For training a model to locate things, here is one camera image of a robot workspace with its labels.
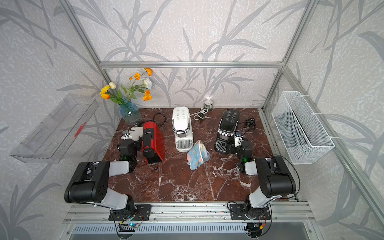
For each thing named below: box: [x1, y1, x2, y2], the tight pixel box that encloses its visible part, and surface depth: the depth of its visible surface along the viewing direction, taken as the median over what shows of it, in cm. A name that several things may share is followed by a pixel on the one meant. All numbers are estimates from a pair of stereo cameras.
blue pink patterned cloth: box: [186, 139, 211, 170], surface depth 88 cm
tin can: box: [204, 100, 213, 111], surface depth 121 cm
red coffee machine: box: [141, 121, 166, 164], surface depth 83 cm
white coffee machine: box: [172, 106, 194, 153], surface depth 88 cm
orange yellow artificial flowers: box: [100, 68, 153, 104], surface depth 99 cm
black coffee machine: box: [214, 108, 241, 155], surface depth 86 cm
